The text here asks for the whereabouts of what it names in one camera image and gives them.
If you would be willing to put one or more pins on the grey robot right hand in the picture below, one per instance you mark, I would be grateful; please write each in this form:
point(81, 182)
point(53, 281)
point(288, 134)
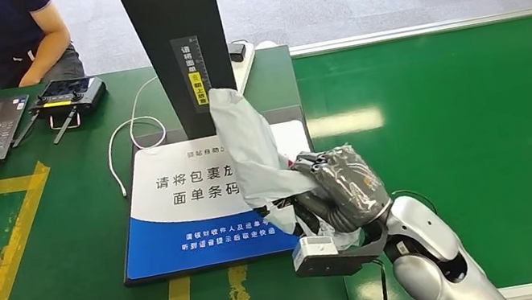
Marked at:
point(352, 183)

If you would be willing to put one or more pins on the person's left hand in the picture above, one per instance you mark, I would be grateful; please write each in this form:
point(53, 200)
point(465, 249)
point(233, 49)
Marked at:
point(30, 80)

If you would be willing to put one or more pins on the white plastic mailer package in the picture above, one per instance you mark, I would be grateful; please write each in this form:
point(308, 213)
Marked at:
point(256, 156)

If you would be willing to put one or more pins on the person's left forearm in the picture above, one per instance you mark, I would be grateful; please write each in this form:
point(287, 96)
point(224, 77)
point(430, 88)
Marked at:
point(54, 50)

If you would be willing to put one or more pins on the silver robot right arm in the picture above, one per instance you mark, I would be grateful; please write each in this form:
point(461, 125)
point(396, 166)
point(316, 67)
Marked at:
point(436, 261)

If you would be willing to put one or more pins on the black remote controller with screen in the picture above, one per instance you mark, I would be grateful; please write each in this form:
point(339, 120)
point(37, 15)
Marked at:
point(67, 94)

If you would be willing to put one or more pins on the black scanner column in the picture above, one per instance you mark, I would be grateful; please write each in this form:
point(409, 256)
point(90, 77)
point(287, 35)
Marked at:
point(177, 39)

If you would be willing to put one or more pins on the white power strip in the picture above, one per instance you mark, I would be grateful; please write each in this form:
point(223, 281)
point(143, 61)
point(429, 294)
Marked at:
point(248, 68)

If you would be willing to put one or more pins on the blue white scanner base board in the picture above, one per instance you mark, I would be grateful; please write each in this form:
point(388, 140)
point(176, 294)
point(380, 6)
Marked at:
point(185, 216)

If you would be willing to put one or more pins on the black power adapter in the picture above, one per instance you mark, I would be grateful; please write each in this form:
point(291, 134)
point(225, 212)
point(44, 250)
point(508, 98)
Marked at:
point(236, 52)

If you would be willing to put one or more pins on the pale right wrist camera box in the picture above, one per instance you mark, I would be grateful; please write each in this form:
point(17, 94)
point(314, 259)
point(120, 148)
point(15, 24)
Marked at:
point(327, 257)

